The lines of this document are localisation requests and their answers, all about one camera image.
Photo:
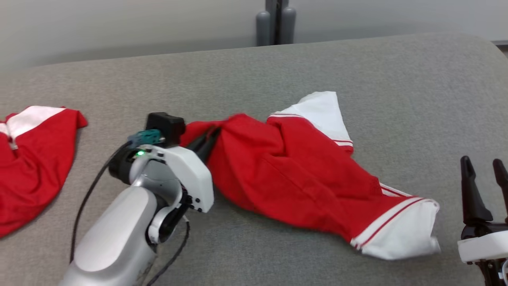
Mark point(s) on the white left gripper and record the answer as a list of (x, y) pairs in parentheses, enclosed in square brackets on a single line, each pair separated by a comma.
[(190, 174)]

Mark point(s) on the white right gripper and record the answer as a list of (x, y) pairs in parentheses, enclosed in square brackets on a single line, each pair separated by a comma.
[(484, 246)]

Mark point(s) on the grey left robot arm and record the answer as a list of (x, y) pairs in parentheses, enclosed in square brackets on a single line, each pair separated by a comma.
[(115, 234)]

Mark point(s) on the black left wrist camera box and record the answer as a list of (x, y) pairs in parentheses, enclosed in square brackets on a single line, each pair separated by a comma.
[(166, 127)]

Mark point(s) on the red shirt with white sleeves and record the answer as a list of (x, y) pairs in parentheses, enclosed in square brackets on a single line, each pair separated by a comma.
[(278, 171)]

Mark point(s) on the grey metal partition post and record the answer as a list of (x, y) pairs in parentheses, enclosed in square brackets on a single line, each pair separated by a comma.
[(270, 4)]

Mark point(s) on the red shorts with white trim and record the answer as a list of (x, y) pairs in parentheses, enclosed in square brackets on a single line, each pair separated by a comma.
[(35, 171)]

